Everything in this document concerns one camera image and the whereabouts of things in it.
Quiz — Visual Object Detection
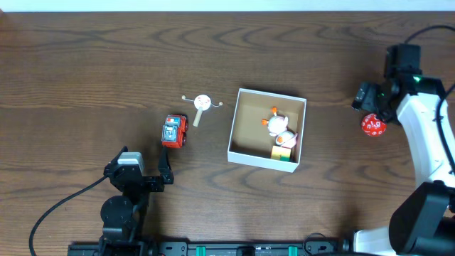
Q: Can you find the white cardboard box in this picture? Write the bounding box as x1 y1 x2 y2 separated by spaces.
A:
227 89 306 173

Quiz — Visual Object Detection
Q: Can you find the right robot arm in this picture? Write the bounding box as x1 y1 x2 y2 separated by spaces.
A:
314 43 454 255

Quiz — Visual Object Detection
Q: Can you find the red polyhedral die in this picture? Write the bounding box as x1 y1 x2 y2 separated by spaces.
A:
360 113 387 137

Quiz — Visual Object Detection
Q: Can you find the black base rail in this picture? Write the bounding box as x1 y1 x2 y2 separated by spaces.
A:
68 238 355 256

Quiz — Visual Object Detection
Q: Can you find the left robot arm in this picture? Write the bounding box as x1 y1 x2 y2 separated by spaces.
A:
97 147 165 256

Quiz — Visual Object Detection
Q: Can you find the wooden pig rattle drum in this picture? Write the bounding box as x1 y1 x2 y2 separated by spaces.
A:
181 94 224 127

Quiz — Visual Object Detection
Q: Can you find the colourful puzzle cube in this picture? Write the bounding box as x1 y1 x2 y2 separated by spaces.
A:
270 146 291 162

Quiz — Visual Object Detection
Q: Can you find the red toy fire truck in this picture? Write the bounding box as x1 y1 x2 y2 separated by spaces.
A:
161 114 188 148

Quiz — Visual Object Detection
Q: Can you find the white toy duck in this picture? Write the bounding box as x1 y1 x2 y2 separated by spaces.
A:
261 107 298 149

